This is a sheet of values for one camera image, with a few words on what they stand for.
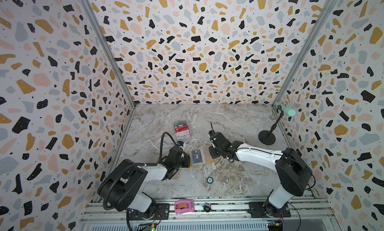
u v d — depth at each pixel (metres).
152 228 0.70
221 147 0.69
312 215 0.75
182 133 1.00
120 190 0.43
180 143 0.83
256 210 0.74
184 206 0.72
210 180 0.84
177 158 0.73
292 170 0.47
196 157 0.92
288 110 0.74
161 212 0.73
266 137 1.03
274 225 0.72
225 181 0.82
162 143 0.69
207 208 0.72
